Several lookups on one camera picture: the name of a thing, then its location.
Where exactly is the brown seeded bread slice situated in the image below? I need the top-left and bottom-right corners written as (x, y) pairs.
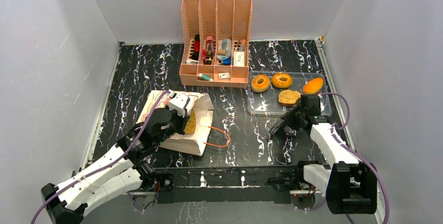
top-left (278, 89), bottom-right (301, 107)

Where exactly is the orange oval bread roll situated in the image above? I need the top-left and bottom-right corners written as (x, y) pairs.
top-left (302, 77), bottom-right (324, 95)

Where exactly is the clear plastic tray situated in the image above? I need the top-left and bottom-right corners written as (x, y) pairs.
top-left (248, 70), bottom-right (332, 116)

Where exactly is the printed paper bag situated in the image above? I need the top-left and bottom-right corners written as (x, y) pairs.
top-left (136, 90), bottom-right (231, 156)

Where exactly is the orange fake bagel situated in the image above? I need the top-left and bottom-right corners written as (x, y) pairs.
top-left (251, 75), bottom-right (270, 93)
top-left (271, 73), bottom-right (293, 89)

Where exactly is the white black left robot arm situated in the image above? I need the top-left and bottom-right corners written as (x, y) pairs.
top-left (41, 108), bottom-right (190, 223)

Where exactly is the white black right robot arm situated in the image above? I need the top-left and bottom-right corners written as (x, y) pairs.
top-left (266, 95), bottom-right (377, 214)

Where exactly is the green marker pen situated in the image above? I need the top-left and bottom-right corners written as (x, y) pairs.
top-left (197, 73), bottom-right (214, 81)

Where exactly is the small white card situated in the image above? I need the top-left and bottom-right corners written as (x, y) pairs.
top-left (218, 72), bottom-right (230, 79)

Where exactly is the white small box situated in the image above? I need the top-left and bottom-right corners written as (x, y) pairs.
top-left (232, 51), bottom-right (245, 66)

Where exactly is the red black bottle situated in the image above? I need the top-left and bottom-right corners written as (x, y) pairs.
top-left (191, 34), bottom-right (200, 61)

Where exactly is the pink capped clear bottle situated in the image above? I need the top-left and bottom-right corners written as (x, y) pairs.
top-left (204, 36), bottom-right (215, 65)

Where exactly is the pink desk file organizer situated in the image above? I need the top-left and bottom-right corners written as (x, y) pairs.
top-left (179, 0), bottom-right (253, 88)

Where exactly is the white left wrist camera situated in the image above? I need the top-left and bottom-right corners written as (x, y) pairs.
top-left (167, 91), bottom-right (191, 118)

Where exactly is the aluminium front frame rail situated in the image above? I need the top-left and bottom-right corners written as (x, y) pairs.
top-left (151, 166), bottom-right (318, 192)

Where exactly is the aluminium right side rail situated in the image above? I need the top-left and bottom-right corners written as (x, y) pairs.
top-left (314, 37), bottom-right (356, 152)

